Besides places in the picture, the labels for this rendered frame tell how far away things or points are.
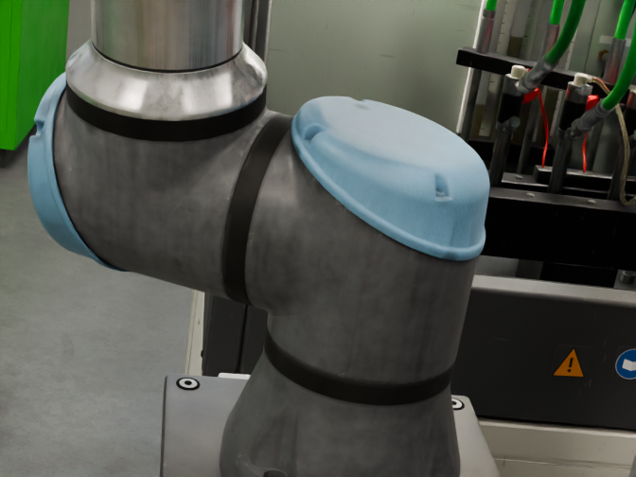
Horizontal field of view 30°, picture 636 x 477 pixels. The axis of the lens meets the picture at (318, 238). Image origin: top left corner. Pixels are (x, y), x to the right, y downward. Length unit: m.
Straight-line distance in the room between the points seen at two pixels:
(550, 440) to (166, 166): 0.83
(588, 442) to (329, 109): 0.81
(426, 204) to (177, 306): 2.65
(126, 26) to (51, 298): 2.63
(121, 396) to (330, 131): 2.22
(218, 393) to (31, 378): 2.07
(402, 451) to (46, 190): 0.26
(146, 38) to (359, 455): 0.26
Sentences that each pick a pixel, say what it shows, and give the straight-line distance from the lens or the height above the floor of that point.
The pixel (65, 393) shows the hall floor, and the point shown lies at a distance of 2.83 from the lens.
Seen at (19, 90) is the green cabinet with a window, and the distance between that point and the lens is 4.01.
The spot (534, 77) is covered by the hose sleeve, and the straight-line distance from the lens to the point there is 1.39.
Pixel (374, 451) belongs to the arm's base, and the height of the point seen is 1.10.
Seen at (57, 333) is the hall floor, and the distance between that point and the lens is 3.08.
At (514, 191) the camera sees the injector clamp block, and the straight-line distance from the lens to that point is 1.51.
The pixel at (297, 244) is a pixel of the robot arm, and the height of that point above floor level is 1.21.
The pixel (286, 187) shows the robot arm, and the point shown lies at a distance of 0.65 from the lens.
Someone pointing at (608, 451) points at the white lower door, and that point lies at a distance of 1.43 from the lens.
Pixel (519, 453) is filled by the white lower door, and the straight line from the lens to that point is 1.40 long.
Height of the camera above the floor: 1.46
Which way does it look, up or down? 23 degrees down
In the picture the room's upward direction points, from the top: 9 degrees clockwise
